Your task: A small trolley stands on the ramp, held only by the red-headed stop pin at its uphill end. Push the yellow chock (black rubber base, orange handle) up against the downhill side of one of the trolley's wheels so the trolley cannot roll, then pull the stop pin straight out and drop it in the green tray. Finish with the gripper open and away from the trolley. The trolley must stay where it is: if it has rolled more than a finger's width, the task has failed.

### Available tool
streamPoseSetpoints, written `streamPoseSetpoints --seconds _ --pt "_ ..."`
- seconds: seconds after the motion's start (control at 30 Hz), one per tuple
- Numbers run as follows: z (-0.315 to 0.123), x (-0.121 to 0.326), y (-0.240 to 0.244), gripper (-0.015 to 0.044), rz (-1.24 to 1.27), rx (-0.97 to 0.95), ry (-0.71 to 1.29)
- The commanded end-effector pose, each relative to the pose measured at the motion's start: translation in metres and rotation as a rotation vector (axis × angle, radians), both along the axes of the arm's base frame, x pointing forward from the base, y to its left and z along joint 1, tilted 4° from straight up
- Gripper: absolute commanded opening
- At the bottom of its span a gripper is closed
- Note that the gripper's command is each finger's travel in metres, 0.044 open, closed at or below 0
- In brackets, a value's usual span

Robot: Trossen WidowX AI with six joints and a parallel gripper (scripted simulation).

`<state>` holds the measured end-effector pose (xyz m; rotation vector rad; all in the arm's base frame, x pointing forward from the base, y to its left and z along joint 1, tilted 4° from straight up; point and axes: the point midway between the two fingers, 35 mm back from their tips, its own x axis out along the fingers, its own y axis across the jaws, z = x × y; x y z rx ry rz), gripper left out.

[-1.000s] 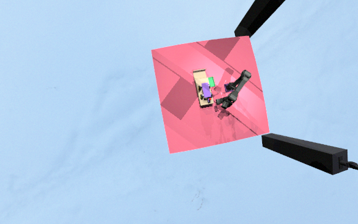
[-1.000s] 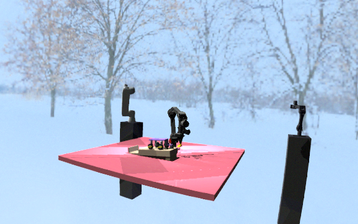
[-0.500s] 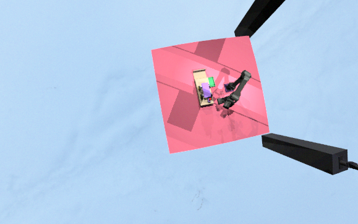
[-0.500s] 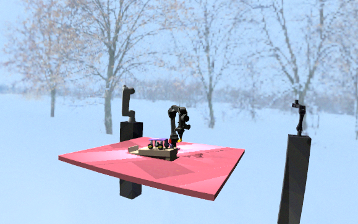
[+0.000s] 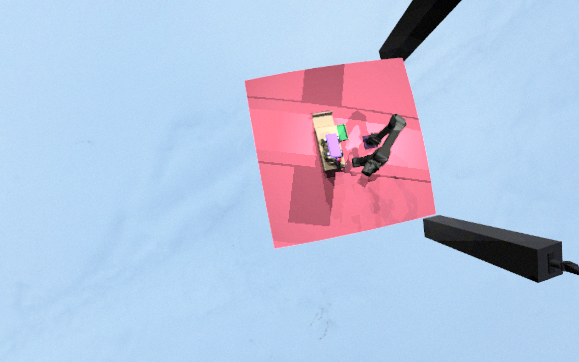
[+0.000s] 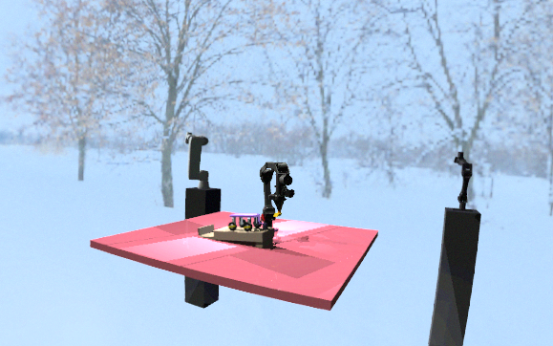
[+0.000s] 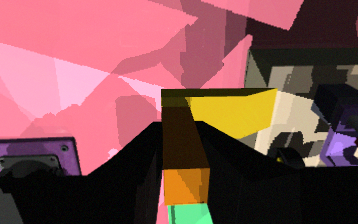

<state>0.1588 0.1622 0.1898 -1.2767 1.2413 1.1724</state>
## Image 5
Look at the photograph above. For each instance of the green tray floor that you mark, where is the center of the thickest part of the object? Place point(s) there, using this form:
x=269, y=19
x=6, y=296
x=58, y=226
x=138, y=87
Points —
x=341, y=132

